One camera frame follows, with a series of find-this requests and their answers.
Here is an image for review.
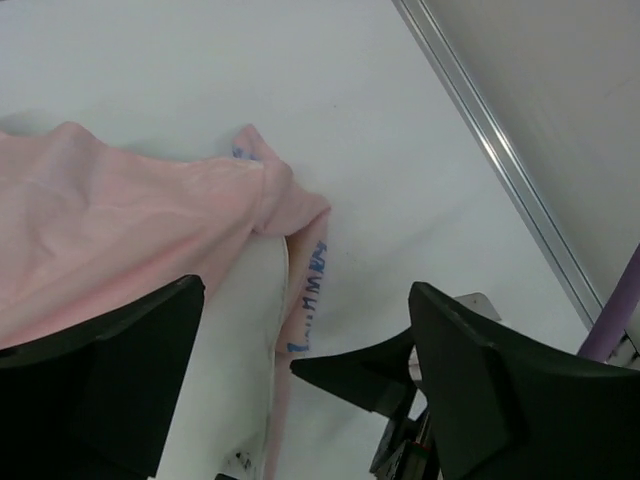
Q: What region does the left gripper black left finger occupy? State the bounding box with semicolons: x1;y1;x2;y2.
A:
1;275;205;479

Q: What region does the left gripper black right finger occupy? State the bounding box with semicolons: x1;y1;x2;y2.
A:
291;282;639;479

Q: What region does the white pillow yellow trim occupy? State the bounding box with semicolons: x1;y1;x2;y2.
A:
157;236;288;480

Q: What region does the pink blue printed pillowcase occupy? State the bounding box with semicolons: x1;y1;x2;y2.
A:
1;123;330;479

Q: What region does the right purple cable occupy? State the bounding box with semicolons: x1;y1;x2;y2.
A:
579;244;640;361

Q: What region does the aluminium side rail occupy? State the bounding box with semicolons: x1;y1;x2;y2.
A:
393;1;602;327

